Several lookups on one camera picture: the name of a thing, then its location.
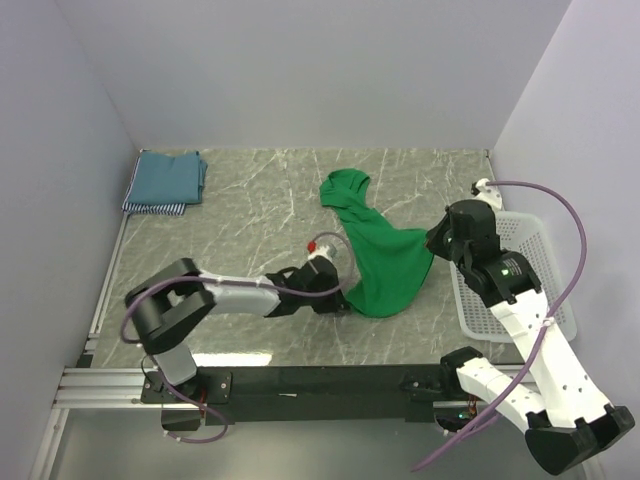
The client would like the green tank top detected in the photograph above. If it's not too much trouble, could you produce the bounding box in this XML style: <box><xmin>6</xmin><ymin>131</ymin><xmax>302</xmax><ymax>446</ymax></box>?
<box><xmin>319</xmin><ymin>168</ymin><xmax>434</xmax><ymax>319</ymax></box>

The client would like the blue white striped tank top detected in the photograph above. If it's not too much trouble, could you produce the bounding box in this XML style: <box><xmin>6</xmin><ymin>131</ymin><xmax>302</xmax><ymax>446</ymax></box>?
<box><xmin>121</xmin><ymin>158</ymin><xmax>187</xmax><ymax>216</ymax></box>

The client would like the teal blue tank top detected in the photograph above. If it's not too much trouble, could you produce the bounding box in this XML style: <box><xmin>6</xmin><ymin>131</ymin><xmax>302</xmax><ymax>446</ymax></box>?
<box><xmin>127</xmin><ymin>151</ymin><xmax>208</xmax><ymax>206</ymax></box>

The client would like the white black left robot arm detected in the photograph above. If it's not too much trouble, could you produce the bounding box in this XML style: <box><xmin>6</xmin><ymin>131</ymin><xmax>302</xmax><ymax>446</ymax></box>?
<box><xmin>125</xmin><ymin>255</ymin><xmax>349</xmax><ymax>402</ymax></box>

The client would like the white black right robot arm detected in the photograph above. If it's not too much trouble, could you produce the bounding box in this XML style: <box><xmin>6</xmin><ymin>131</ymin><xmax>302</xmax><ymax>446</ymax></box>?
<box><xmin>426</xmin><ymin>200</ymin><xmax>635</xmax><ymax>475</ymax></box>

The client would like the white plastic laundry basket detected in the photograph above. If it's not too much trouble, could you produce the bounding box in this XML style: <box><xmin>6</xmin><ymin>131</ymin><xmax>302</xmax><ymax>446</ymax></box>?
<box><xmin>450</xmin><ymin>211</ymin><xmax>564</xmax><ymax>343</ymax></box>

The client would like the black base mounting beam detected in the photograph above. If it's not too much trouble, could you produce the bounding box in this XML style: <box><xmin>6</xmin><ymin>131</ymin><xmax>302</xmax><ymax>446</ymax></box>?
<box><xmin>139</xmin><ymin>363</ymin><xmax>501</xmax><ymax>434</ymax></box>

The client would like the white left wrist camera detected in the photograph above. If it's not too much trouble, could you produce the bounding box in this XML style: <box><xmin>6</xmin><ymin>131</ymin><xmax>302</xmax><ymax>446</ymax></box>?
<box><xmin>307</xmin><ymin>241</ymin><xmax>336</xmax><ymax>263</ymax></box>

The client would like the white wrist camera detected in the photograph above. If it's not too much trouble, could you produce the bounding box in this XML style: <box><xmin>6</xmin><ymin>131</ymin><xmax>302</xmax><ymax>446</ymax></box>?
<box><xmin>471</xmin><ymin>178</ymin><xmax>504</xmax><ymax>212</ymax></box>
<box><xmin>307</xmin><ymin>241</ymin><xmax>336</xmax><ymax>263</ymax></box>

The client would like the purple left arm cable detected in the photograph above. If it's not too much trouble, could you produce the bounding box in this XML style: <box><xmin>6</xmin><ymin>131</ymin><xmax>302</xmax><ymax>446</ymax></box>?
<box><xmin>119</xmin><ymin>230</ymin><xmax>359</xmax><ymax>446</ymax></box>

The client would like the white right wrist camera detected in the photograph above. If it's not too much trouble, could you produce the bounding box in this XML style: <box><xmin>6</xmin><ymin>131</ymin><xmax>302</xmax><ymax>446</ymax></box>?
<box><xmin>471</xmin><ymin>178</ymin><xmax>504</xmax><ymax>212</ymax></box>

